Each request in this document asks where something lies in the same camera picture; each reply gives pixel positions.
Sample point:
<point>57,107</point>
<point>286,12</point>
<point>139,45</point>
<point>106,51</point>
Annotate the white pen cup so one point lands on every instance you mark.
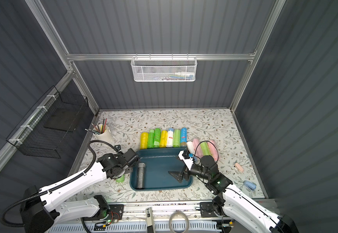
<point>101,132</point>

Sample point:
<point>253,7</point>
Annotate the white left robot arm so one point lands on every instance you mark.
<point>41,208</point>

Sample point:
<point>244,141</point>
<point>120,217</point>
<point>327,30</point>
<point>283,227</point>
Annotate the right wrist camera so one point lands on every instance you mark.
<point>186,157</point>

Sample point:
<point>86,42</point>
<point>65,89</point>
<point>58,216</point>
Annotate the black wire wall basket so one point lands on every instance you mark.
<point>48,130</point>

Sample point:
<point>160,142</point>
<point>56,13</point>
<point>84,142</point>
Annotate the pale green trash bag roll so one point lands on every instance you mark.
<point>205,148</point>

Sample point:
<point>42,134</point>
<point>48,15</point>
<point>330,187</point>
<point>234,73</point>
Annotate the bright green trash bag roll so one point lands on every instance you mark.
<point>150,139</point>

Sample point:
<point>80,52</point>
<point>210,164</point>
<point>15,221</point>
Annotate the yellow trash bag roll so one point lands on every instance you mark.
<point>144,140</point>
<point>163,139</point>

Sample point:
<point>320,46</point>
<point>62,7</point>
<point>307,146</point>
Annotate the light green trash bag roll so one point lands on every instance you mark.
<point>176,138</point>

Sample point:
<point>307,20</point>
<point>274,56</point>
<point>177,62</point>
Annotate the teal plastic storage box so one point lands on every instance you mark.
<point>159,162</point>

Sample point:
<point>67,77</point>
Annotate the grey trash bag roll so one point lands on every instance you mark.
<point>140,175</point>

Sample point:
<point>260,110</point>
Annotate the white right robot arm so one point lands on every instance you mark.
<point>230,200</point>

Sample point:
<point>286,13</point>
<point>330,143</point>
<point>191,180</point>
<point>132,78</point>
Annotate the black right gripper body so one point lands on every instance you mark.
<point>185,174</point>

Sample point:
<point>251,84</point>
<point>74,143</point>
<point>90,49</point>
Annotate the white wire wall basket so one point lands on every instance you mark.
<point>167,70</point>

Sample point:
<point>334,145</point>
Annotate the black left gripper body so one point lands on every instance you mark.
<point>122,171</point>

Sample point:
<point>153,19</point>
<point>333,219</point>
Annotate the pink eraser block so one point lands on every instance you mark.
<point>238,167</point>

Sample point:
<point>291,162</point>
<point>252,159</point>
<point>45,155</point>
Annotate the left yellow trash bag roll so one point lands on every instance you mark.
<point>144,140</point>

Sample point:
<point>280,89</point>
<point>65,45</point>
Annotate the white blue trash bag roll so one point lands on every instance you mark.
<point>170,134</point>

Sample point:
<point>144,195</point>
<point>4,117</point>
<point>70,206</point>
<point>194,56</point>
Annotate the blue small object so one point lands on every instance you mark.
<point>251,186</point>

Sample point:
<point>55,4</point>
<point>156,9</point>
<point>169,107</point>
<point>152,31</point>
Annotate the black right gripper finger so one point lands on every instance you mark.
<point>177,175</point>
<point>183,171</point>

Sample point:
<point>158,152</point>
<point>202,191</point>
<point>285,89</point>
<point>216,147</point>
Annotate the dark green trash bag roll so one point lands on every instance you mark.
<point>157,136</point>

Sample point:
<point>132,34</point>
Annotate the pink trash bag roll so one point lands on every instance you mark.
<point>197,148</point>
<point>213,150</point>

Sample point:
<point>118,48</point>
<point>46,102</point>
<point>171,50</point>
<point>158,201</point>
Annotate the grey handheld device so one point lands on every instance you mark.
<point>149,220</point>

